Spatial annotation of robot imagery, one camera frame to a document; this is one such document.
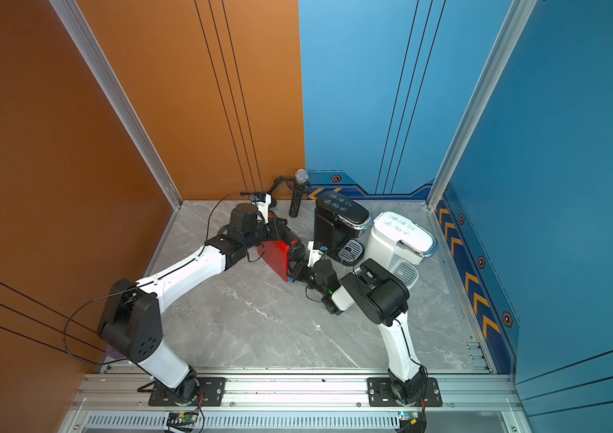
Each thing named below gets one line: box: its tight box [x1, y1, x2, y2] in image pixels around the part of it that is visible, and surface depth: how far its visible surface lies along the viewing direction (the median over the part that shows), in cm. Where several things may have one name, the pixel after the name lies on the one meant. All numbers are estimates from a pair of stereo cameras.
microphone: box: [267, 168, 312, 219], surface depth 106 cm
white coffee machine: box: [363, 211, 439, 291], surface depth 84 cm
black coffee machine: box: [313, 191, 373, 267], surface depth 91 cm
